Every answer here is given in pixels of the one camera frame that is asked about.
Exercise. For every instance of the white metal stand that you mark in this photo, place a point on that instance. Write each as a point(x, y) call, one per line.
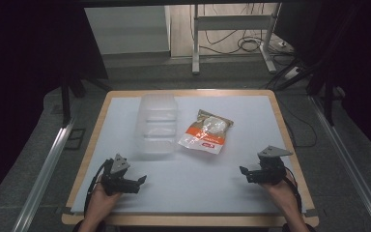
point(232, 22)

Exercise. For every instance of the black stand legs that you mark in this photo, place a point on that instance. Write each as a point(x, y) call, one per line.
point(66, 103)
point(328, 100)

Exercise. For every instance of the clear plastic container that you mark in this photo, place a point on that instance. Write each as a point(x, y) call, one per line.
point(157, 124)

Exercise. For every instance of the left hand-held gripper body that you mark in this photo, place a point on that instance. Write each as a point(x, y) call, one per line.
point(119, 165)

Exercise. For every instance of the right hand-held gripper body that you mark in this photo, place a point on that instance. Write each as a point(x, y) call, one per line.
point(270, 167)

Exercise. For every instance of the black floor frame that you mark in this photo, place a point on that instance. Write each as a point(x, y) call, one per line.
point(75, 138)

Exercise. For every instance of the white power strip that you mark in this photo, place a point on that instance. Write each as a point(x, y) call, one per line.
point(292, 72)

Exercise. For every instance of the person's right hand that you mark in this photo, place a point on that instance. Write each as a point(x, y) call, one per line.
point(280, 195)

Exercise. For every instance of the white table sheet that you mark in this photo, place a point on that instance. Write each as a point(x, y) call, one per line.
point(238, 180)

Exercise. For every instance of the wooden table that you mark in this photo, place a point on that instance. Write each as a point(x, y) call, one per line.
point(186, 220)

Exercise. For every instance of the orange and white snack packet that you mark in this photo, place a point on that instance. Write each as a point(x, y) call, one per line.
point(206, 133)

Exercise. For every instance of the black curtain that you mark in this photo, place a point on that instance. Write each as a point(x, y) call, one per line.
point(360, 64)
point(29, 80)

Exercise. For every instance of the white wall panel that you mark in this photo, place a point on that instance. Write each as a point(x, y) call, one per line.
point(127, 29)

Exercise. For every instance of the aluminium floor rail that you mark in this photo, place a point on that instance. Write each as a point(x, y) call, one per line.
point(351, 167)
point(42, 180)

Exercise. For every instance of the person's left hand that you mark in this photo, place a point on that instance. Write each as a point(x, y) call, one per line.
point(100, 201)

